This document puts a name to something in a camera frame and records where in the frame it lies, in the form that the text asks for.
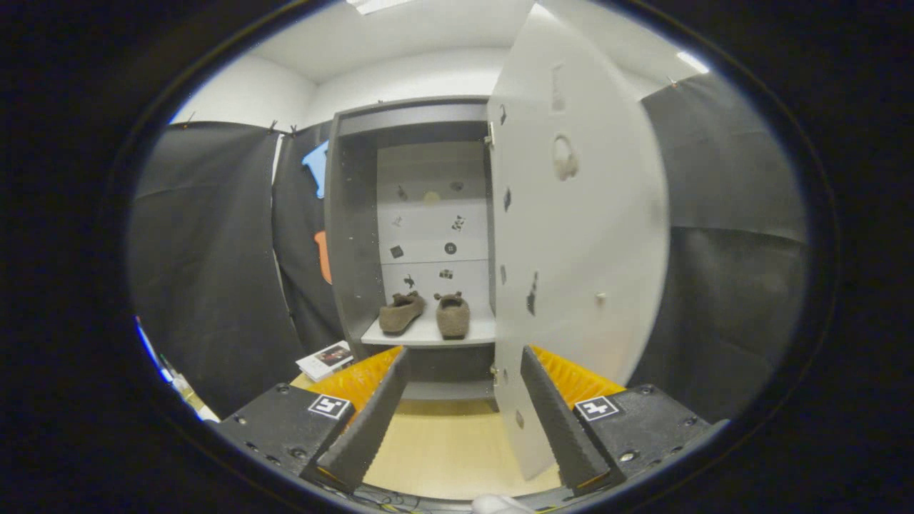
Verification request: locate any long ceiling light panel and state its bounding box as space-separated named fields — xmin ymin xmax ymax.
xmin=346 ymin=0 xmax=415 ymax=16

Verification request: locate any black backdrop cloth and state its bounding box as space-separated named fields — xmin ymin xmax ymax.
xmin=127 ymin=71 xmax=811 ymax=425

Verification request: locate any white printed box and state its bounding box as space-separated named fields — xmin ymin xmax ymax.
xmin=296 ymin=341 xmax=354 ymax=383

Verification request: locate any beige shoe cabinet door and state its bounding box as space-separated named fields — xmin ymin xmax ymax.
xmin=486 ymin=4 xmax=672 ymax=480

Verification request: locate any grey shoe cabinet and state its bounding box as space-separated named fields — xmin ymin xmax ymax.
xmin=325 ymin=96 xmax=501 ymax=411

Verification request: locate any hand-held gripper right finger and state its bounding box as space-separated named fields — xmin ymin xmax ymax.
xmin=520 ymin=345 xmax=730 ymax=495

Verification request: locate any brown fuzzy shoe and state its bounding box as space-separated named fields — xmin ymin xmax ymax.
xmin=434 ymin=291 xmax=471 ymax=340
xmin=378 ymin=291 xmax=428 ymax=336

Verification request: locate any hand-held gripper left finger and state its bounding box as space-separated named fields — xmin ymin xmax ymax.
xmin=214 ymin=346 xmax=409 ymax=493

